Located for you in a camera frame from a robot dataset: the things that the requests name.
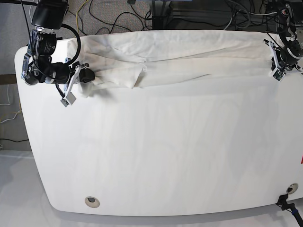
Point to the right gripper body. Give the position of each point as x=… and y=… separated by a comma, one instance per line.
x=62, y=74

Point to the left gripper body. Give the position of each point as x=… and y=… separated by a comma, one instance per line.
x=285, y=59

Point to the white printed T-shirt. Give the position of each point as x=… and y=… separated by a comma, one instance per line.
x=154, y=58

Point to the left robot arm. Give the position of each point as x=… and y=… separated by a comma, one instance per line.
x=288, y=16

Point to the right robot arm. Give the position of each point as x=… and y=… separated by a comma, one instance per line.
x=37, y=64

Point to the silver table grommet left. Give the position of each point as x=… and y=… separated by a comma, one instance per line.
x=92, y=202

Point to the silver table grommet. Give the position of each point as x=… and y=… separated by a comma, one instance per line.
x=292, y=188
x=92, y=202

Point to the silver table grommet right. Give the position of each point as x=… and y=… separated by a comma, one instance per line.
x=292, y=188

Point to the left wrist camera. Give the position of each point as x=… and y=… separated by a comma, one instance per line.
x=278, y=75

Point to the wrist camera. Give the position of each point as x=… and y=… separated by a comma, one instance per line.
x=278, y=75
x=69, y=99

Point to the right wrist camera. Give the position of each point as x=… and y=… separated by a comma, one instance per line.
x=69, y=99

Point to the black clamp with cable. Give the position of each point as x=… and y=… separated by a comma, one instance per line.
x=284, y=205

